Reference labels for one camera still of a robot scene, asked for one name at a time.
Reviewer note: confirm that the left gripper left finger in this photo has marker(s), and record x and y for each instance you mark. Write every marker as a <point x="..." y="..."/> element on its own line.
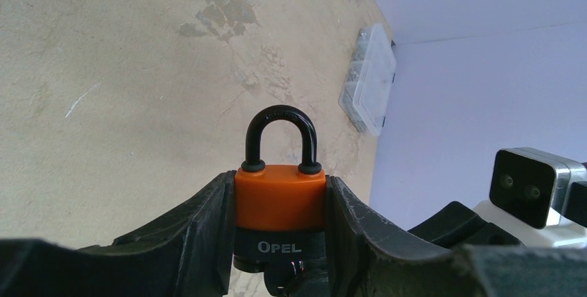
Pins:
<point x="187" y="251"/>

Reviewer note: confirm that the clear plastic screw organizer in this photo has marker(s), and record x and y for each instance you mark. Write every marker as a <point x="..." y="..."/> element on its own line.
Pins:
<point x="368" y="82"/>

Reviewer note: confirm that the black-head key pair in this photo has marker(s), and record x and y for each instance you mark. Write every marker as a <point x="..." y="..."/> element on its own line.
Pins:
<point x="297" y="278"/>

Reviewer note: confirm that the orange black Opel padlock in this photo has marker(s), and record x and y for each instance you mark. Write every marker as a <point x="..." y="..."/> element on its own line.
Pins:
<point x="279" y="208"/>

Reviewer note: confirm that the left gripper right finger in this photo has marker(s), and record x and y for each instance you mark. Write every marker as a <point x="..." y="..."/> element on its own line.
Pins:
<point x="367" y="255"/>

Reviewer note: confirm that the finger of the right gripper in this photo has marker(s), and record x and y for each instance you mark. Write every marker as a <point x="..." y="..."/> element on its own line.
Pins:
<point x="457" y="224"/>

